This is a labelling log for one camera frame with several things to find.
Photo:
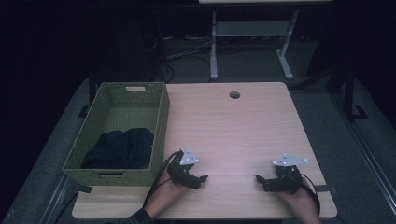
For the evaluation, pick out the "dark navy fishbone print garment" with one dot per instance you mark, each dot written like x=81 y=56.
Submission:
x=120 y=149

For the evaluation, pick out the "person's right hand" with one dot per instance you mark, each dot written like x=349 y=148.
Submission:
x=300 y=200

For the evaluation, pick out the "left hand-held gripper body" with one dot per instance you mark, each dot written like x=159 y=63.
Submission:
x=179 y=172

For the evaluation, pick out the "black metal stand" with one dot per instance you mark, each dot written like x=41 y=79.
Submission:
x=350 y=93
x=90 y=93

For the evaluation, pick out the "white metal desk frame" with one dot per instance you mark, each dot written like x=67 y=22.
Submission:
x=252 y=29

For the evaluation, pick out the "person's left hand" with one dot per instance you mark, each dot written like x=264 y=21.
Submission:
x=165 y=194

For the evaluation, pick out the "green woven basket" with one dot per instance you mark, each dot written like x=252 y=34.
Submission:
x=121 y=133

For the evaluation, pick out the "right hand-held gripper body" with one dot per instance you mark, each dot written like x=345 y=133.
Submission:
x=285 y=179

